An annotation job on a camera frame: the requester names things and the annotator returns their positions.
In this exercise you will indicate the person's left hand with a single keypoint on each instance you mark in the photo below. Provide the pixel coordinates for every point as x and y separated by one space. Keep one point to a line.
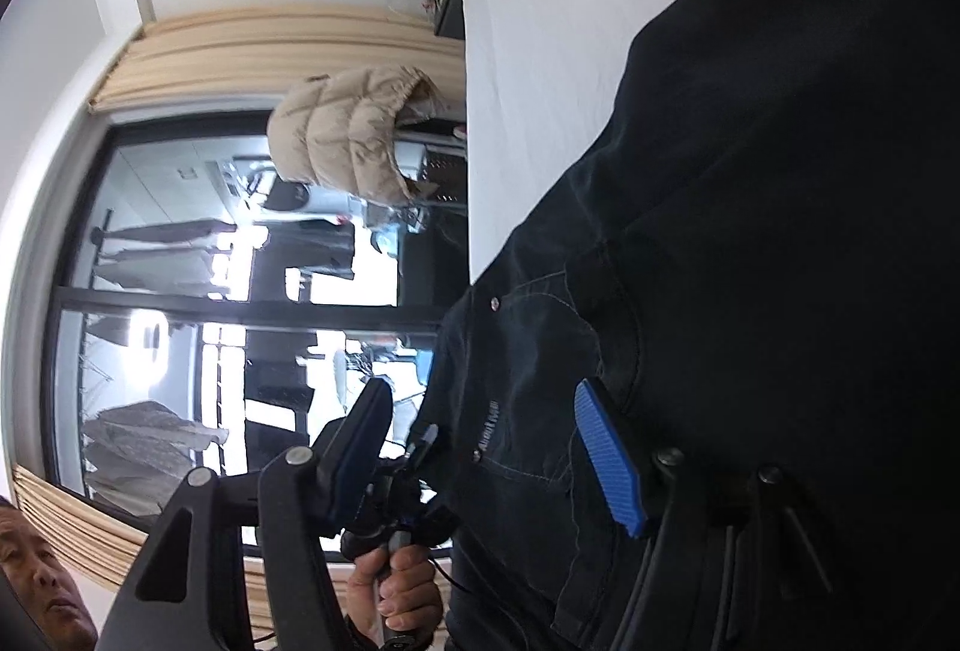
396 591

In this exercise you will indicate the beige curtain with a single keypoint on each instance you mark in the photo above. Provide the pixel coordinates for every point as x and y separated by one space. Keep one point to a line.
265 50

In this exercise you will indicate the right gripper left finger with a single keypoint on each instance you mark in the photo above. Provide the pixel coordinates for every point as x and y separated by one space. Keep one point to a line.
186 588

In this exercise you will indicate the beige puffer jacket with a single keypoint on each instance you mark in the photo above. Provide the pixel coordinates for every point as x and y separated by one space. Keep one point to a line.
338 131

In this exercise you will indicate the black framed glass door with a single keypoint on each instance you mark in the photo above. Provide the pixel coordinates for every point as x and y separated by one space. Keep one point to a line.
207 312

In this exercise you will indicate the black denim pants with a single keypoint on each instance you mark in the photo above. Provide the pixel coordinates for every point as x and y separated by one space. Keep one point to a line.
758 258

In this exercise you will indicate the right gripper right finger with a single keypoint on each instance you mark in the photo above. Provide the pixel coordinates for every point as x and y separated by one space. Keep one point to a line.
726 564

